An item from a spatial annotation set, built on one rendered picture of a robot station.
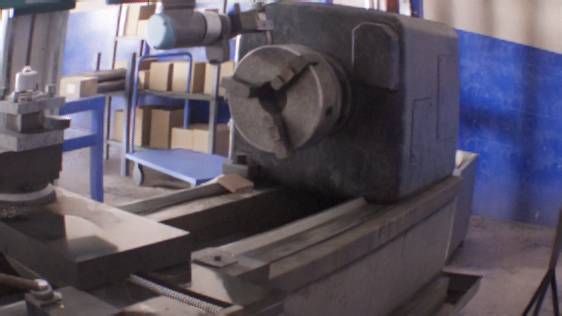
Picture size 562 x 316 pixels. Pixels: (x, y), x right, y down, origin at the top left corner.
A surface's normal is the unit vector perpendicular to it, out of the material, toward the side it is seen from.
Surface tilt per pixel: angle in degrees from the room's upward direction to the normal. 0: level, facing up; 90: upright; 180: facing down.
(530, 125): 90
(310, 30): 90
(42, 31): 90
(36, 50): 90
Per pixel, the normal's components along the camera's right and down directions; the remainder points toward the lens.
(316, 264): 0.84, 0.15
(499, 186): -0.55, 0.12
